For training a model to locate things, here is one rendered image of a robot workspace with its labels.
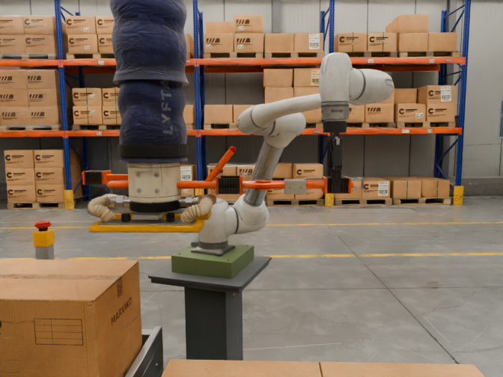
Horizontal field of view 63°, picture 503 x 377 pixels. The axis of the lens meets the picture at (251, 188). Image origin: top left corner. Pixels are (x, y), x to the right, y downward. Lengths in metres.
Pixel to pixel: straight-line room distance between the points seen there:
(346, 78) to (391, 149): 9.10
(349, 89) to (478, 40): 10.14
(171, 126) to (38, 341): 0.77
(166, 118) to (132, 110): 0.10
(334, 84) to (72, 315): 1.06
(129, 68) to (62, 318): 0.78
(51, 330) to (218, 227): 0.98
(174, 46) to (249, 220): 1.11
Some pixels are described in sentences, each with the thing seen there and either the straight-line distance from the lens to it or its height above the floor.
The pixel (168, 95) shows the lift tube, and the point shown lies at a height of 1.55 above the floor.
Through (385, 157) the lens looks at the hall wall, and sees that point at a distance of 10.38.
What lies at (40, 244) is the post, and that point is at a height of 0.94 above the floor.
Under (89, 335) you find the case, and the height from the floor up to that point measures 0.84.
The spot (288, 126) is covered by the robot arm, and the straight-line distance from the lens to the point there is 1.85.
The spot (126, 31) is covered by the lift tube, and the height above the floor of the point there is 1.74.
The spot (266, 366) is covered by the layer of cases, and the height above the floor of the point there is 0.54.
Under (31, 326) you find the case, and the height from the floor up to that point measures 0.86.
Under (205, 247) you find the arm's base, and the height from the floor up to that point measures 0.87.
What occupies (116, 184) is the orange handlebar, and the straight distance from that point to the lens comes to 1.41.
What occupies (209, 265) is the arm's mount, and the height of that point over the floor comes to 0.80.
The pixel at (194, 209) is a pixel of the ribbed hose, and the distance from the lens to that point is 1.27.
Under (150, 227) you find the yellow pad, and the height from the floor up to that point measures 1.16.
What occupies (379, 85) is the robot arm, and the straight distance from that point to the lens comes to 1.44.
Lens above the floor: 1.42
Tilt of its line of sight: 7 degrees down
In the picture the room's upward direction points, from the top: straight up
